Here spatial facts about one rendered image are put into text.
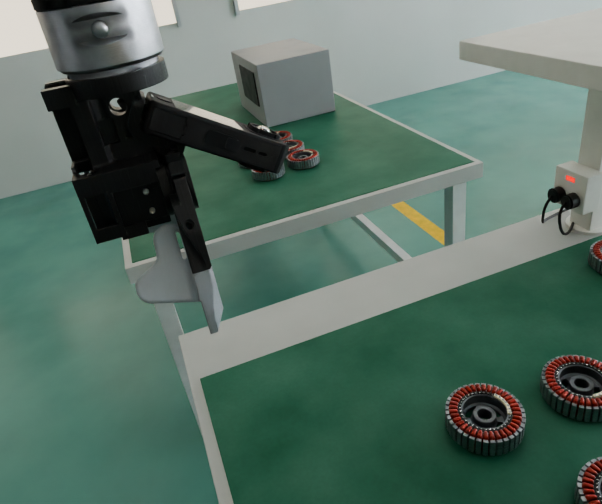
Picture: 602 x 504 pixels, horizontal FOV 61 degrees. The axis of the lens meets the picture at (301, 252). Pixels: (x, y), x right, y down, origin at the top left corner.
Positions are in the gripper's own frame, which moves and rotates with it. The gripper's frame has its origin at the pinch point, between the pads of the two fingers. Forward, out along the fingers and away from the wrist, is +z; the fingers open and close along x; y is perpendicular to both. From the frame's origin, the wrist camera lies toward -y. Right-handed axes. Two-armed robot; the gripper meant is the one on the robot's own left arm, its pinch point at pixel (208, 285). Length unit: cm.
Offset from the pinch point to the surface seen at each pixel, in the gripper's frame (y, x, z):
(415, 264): -46, -47, 41
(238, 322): -5, -47, 40
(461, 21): -294, -407, 61
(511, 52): -59, -35, -5
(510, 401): -38, -3, 37
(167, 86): -19, -400, 60
